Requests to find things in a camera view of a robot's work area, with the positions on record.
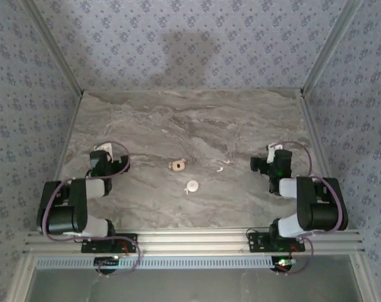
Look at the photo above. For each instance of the beige earbud charging case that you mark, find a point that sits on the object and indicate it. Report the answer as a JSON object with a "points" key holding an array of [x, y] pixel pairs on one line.
{"points": [[178, 165]]}

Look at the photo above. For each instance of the white round earbud case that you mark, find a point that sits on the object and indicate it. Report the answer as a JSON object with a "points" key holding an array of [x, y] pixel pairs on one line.
{"points": [[192, 186]]}

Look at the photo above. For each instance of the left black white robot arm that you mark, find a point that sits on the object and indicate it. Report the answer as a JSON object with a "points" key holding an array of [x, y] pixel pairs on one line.
{"points": [[64, 204]]}

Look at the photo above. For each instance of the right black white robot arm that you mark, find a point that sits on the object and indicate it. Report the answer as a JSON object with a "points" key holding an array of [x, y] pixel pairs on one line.
{"points": [[316, 214]]}

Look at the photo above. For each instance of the left black controller board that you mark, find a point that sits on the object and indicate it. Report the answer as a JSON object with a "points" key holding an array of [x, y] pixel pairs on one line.
{"points": [[105, 261]]}

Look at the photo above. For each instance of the black controller board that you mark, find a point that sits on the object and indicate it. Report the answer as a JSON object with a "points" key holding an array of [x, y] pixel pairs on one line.
{"points": [[105, 261], [281, 264]]}

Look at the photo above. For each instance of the right black controller board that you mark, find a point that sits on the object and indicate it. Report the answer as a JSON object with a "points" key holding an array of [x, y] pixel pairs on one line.
{"points": [[281, 264]]}

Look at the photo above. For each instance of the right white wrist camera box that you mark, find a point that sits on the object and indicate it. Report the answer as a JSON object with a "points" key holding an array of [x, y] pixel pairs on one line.
{"points": [[271, 154]]}

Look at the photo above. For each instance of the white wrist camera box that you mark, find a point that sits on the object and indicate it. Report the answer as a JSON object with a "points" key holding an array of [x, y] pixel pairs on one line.
{"points": [[105, 147], [271, 154]]}

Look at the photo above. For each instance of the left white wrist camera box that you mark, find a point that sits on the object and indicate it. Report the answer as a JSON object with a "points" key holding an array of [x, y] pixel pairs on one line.
{"points": [[105, 147]]}

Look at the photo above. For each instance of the aluminium table side rail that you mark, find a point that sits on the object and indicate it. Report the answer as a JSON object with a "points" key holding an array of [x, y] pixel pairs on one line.
{"points": [[71, 126], [310, 126]]}

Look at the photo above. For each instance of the aluminium table end rail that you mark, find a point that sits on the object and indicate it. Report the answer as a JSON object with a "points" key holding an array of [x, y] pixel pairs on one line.
{"points": [[190, 91]]}

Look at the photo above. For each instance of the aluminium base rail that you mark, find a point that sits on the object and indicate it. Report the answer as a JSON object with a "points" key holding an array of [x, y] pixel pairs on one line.
{"points": [[193, 242]]}

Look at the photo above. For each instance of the aluminium frame post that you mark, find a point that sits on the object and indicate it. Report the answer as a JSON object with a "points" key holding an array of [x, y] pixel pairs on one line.
{"points": [[328, 47], [56, 47]]}

